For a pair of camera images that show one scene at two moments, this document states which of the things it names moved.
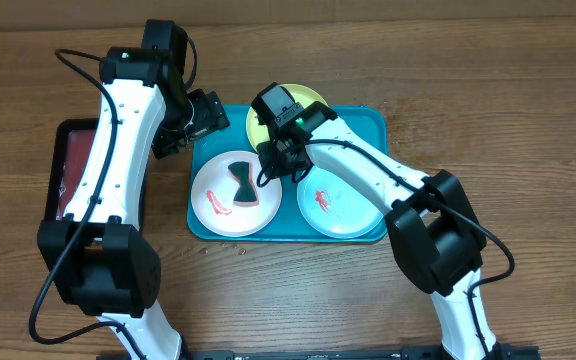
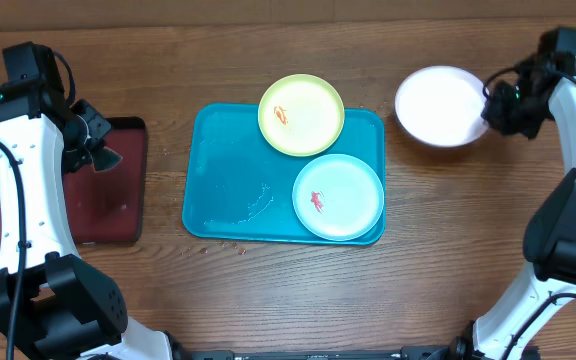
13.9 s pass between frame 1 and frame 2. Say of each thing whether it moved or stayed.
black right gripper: moved
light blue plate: stayed
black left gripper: moved
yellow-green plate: moved
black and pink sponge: moved
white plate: moved
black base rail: stayed
